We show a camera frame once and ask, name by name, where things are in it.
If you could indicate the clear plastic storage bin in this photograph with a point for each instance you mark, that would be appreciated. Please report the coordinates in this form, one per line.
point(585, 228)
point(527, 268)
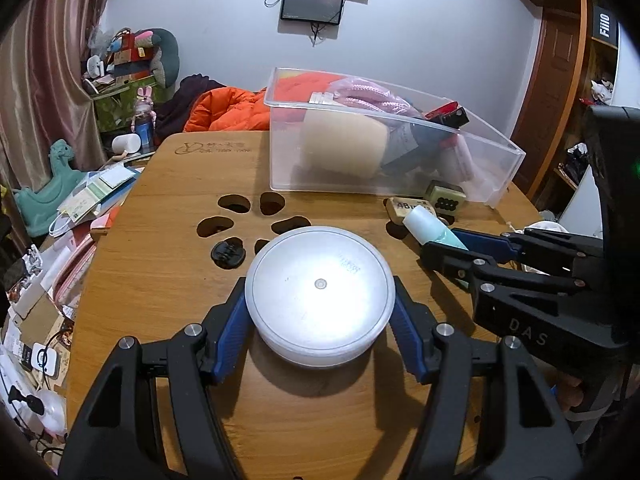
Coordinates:
point(290, 170)

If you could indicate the white cup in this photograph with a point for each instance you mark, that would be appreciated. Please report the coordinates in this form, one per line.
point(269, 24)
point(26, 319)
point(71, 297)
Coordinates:
point(125, 144)

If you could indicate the grey plush cushion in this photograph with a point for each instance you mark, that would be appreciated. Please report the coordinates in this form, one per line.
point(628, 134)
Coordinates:
point(167, 55)

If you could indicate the white box black symbol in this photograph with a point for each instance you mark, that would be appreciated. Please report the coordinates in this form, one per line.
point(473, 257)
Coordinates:
point(44, 359)

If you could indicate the red case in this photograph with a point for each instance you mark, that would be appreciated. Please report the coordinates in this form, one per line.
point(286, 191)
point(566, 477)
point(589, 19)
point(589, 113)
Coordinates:
point(445, 110)

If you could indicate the teal dinosaur toy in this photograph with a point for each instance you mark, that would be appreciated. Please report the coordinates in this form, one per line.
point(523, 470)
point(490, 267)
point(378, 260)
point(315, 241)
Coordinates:
point(55, 180)

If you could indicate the red patterned bag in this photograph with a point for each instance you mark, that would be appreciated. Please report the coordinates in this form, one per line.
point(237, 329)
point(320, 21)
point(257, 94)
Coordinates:
point(127, 50)

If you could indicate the small wall monitor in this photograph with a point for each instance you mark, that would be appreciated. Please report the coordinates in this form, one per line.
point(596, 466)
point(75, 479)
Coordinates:
point(312, 2)

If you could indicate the pile of papers and cards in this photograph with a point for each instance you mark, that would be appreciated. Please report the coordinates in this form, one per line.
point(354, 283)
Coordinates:
point(100, 190)

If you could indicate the white face mask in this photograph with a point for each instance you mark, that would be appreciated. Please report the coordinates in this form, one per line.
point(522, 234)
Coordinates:
point(547, 227)

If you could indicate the round lidded plastic container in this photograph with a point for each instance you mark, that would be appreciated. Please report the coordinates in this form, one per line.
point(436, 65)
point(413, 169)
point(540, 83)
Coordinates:
point(320, 285)

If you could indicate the orange puffer jacket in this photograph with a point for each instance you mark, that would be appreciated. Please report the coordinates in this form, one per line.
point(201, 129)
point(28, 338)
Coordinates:
point(225, 110)

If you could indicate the wooden door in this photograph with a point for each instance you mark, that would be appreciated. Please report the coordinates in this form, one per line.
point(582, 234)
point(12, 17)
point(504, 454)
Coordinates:
point(550, 110)

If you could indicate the black box white print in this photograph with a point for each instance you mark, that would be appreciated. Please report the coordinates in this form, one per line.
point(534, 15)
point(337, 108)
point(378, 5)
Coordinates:
point(605, 25)

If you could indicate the beige rectangular eraser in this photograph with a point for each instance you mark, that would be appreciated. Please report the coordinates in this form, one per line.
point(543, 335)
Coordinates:
point(400, 208)

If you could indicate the dark purple cloth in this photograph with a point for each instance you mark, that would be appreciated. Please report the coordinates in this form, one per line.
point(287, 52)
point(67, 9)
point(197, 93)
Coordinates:
point(190, 95)

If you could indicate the wooden desk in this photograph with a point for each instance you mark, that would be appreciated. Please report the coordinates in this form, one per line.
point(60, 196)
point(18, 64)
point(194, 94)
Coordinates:
point(165, 280)

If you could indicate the beige round sponge puff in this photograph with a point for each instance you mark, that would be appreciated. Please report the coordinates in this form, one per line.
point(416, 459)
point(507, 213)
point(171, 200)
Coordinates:
point(340, 142)

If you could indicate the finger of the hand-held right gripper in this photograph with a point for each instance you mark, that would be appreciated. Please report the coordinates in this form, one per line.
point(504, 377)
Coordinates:
point(450, 257)
point(482, 243)

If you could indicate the pink pouch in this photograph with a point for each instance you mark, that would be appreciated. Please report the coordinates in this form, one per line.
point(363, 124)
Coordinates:
point(75, 270)

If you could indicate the small olive green block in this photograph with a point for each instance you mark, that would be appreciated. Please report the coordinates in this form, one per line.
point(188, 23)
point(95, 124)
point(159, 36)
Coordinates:
point(445, 192)

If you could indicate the teal tube white cap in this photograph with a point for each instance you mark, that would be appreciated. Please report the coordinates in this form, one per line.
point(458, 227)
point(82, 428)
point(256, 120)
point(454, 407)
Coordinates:
point(440, 235)

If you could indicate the bunny topped bottle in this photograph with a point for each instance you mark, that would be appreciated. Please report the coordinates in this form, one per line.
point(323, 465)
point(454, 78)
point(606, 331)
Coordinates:
point(145, 130)

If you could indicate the small black round mount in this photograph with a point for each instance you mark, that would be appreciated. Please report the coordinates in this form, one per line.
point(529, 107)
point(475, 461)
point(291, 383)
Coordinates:
point(227, 253)

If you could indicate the person's right hand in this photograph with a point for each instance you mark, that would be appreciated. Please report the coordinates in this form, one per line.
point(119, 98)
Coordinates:
point(567, 395)

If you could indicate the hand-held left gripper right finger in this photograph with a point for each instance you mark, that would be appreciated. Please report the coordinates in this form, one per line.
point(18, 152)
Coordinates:
point(410, 340)

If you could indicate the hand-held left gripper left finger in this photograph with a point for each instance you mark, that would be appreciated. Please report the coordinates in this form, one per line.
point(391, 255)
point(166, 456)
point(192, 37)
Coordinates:
point(230, 340)

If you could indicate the striped pink curtain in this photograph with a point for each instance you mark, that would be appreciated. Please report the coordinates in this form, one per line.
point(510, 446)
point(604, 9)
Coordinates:
point(45, 85)

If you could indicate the green cardboard box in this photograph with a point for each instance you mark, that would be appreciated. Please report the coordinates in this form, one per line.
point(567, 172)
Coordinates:
point(115, 110)

